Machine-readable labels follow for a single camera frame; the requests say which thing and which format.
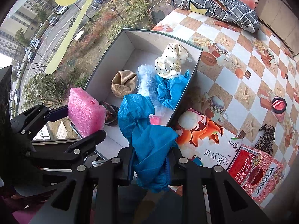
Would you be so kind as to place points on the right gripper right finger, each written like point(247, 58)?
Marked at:
point(177, 167)

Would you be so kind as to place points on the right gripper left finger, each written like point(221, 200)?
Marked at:
point(126, 173)

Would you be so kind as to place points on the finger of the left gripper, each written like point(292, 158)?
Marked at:
point(87, 145)
point(57, 114)

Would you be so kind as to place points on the large pink foam sponge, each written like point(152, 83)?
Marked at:
point(85, 112)

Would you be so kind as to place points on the blue fabric cloth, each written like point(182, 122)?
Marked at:
point(151, 143)
point(169, 91)

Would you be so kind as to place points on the beige knitted hat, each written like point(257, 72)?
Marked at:
point(124, 83)

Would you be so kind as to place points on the light blue fluffy duster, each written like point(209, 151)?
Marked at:
point(147, 86)

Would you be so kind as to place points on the white polka dot scarf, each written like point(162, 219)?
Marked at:
point(168, 66)

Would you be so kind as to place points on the dark red knitted hat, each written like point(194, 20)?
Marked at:
point(111, 114)

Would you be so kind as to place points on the small pink foam sponge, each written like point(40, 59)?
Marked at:
point(154, 120)

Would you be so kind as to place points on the red paper box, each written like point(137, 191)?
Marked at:
point(257, 172)

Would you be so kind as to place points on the large white storage box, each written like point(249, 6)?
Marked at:
point(136, 50)

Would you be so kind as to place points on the leopard print cloth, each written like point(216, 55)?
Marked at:
point(266, 140)

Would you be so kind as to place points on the checkered patterned tablecloth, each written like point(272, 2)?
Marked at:
point(237, 77)

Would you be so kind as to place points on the red striped knit hat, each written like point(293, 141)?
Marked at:
point(279, 106)

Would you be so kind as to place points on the dark plaid pillow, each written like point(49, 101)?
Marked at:
point(230, 11)

